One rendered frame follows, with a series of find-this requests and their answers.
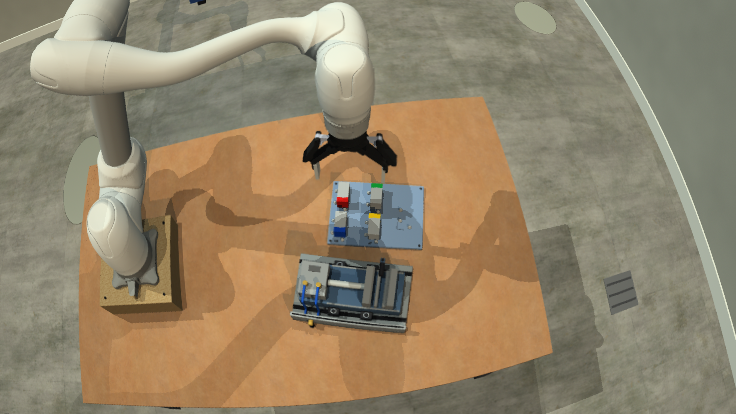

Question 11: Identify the grey blank with yellow end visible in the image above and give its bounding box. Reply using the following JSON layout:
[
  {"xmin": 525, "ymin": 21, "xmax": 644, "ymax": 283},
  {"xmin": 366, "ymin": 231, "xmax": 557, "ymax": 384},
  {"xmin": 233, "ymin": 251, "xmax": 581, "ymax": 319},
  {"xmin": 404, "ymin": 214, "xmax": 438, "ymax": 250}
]
[{"xmin": 368, "ymin": 213, "xmax": 381, "ymax": 240}]

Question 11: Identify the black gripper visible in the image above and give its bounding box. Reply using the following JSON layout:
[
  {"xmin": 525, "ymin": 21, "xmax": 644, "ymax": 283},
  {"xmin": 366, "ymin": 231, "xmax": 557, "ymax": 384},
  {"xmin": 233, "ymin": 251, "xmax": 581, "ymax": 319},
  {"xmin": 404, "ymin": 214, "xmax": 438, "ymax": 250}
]
[{"xmin": 302, "ymin": 131, "xmax": 397, "ymax": 183}]

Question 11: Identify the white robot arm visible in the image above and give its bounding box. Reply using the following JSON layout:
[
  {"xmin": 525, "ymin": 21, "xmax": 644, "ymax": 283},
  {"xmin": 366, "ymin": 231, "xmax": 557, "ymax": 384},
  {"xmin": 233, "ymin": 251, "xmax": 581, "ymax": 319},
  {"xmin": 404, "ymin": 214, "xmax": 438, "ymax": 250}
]
[{"xmin": 30, "ymin": 0, "xmax": 375, "ymax": 299}]

